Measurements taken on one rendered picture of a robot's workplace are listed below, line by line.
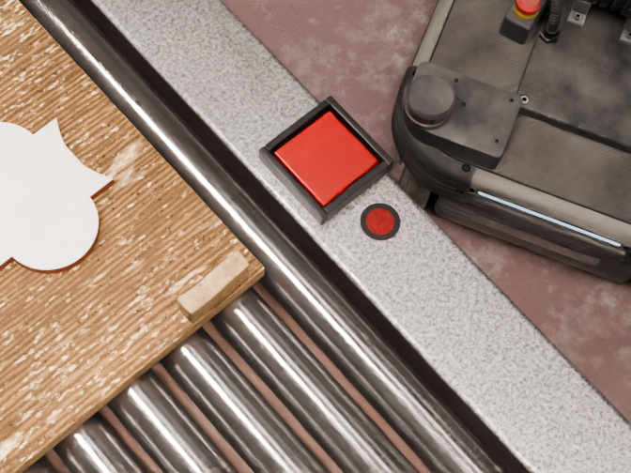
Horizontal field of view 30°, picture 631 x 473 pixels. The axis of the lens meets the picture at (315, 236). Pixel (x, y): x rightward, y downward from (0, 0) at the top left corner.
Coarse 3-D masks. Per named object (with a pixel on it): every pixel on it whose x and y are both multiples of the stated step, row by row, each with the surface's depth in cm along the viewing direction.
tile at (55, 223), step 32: (0, 128) 90; (0, 160) 89; (32, 160) 89; (64, 160) 89; (0, 192) 88; (32, 192) 88; (64, 192) 88; (96, 192) 89; (0, 224) 87; (32, 224) 87; (64, 224) 88; (96, 224) 88; (0, 256) 86; (32, 256) 86; (64, 256) 87
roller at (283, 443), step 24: (192, 336) 88; (168, 360) 88; (192, 360) 87; (216, 360) 87; (192, 384) 87; (216, 384) 86; (240, 384) 87; (216, 408) 86; (240, 408) 86; (264, 408) 86; (240, 432) 86; (264, 432) 85; (288, 432) 86; (240, 456) 86; (264, 456) 85; (288, 456) 85; (312, 456) 86
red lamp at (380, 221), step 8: (368, 216) 92; (376, 216) 92; (384, 216) 93; (392, 216) 93; (368, 224) 92; (376, 224) 92; (384, 224) 92; (392, 224) 92; (376, 232) 92; (384, 232) 92
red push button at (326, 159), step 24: (336, 120) 94; (288, 144) 93; (312, 144) 93; (336, 144) 93; (360, 144) 93; (288, 168) 92; (312, 168) 92; (336, 168) 92; (360, 168) 92; (312, 192) 92; (336, 192) 92
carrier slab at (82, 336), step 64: (0, 0) 95; (0, 64) 93; (64, 64) 94; (64, 128) 91; (128, 128) 92; (128, 192) 90; (192, 192) 90; (128, 256) 88; (192, 256) 88; (0, 320) 86; (64, 320) 86; (128, 320) 86; (0, 384) 84; (64, 384) 84; (128, 384) 85; (0, 448) 82
